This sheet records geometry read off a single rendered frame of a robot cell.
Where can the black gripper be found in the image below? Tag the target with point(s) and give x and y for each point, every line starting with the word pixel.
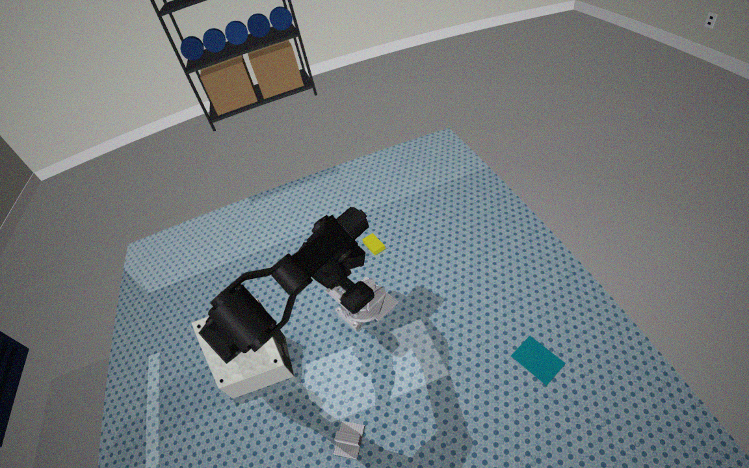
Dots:
pixel 356 295

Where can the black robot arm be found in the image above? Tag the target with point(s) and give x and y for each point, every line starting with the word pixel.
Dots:
pixel 238 322

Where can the teal flat rectangular plate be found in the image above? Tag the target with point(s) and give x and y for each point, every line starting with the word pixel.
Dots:
pixel 538 360

